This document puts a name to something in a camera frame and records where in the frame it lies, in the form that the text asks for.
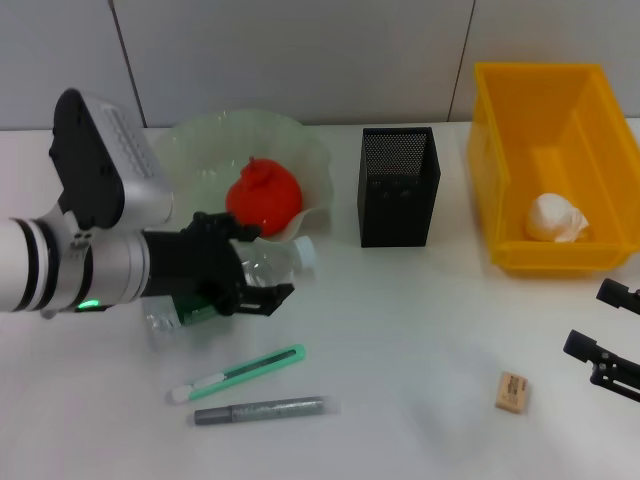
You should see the silver grey marker pen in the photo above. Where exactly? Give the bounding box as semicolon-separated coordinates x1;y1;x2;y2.
193;394;342;427

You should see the clear green-label water bottle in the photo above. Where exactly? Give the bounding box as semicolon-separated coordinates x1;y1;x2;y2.
142;235;317;351

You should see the green glass fruit plate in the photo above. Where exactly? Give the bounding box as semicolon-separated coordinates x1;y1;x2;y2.
149;108;335;246

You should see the black mesh pen holder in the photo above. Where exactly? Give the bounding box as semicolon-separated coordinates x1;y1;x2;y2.
356;126;442;249

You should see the beige eraser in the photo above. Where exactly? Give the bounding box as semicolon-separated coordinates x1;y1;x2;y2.
494;370;532;415

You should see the white paper ball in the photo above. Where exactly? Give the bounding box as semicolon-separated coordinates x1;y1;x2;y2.
524;192;594;245

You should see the yellow plastic bin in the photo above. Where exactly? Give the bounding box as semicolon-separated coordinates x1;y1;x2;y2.
467;62;640;277

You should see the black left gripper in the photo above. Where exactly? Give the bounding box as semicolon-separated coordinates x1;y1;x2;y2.
142;210;297;319

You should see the mint green utility knife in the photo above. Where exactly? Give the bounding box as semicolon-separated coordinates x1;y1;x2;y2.
166;343;307;406

